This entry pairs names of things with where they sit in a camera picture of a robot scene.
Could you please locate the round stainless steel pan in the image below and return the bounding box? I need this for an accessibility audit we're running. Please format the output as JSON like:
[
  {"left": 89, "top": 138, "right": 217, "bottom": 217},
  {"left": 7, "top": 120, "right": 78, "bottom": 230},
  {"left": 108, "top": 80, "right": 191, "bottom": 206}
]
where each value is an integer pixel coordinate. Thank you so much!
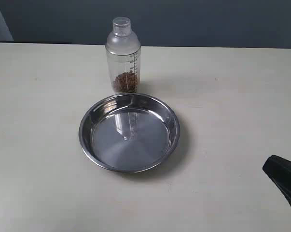
[{"left": 78, "top": 93, "right": 180, "bottom": 173}]

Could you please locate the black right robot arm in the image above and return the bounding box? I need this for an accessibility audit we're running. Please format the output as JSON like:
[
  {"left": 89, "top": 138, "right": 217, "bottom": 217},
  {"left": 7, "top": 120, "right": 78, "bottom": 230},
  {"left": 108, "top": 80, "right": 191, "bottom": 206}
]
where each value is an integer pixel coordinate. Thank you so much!
[{"left": 263, "top": 155, "right": 291, "bottom": 206}]

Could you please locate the clear plastic shaker bottle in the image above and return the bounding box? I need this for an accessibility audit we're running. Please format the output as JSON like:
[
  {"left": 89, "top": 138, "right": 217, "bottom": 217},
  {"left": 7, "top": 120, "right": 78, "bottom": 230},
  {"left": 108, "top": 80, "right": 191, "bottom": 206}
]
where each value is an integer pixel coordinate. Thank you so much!
[{"left": 105, "top": 17, "right": 141, "bottom": 93}]

